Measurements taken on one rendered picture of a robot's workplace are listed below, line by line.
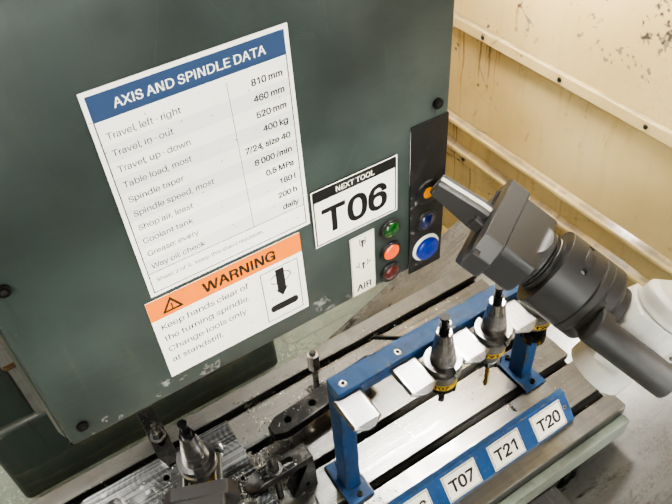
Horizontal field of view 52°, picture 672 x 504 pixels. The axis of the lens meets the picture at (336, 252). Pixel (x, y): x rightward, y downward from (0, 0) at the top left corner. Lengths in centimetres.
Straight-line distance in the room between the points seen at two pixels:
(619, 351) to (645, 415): 99
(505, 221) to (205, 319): 30
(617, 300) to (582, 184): 94
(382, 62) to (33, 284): 33
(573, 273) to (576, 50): 88
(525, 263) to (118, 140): 39
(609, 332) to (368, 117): 30
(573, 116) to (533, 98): 12
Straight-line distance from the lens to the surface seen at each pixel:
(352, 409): 111
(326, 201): 65
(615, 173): 157
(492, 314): 116
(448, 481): 136
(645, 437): 168
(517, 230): 71
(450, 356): 113
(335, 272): 72
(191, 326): 66
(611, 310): 72
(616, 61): 147
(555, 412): 147
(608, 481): 166
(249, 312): 68
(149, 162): 54
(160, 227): 57
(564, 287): 71
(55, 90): 49
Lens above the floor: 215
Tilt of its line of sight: 44 degrees down
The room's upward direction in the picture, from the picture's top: 5 degrees counter-clockwise
